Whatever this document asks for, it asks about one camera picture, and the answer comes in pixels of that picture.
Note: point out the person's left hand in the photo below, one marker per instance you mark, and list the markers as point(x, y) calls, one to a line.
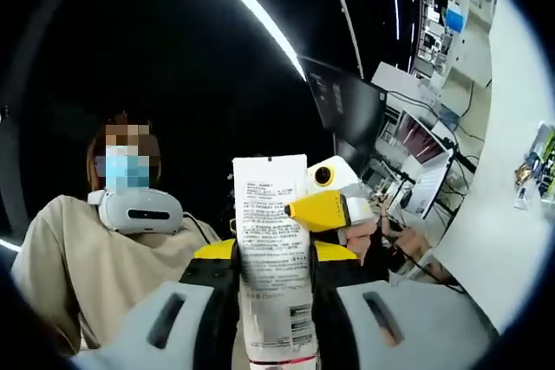
point(364, 240)

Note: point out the tall white skincare tube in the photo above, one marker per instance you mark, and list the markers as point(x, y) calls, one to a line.
point(269, 214)

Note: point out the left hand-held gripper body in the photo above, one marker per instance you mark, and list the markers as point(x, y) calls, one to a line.
point(338, 175)

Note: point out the black monitor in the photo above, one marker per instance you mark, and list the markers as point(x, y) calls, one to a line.
point(347, 110)

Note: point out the white laptop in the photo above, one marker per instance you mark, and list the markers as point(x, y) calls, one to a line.
point(422, 136)

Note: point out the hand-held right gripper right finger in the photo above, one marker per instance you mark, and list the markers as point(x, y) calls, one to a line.
point(329, 313)

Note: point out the white VR headset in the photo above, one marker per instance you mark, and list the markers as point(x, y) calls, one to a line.
point(139, 214)

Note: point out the blue plastic box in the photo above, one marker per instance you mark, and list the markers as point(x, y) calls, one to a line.
point(455, 20)

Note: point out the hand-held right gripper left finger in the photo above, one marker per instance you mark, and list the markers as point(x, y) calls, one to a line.
point(221, 313)

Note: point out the ceiling light strip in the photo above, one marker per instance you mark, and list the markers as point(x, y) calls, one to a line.
point(260, 21)

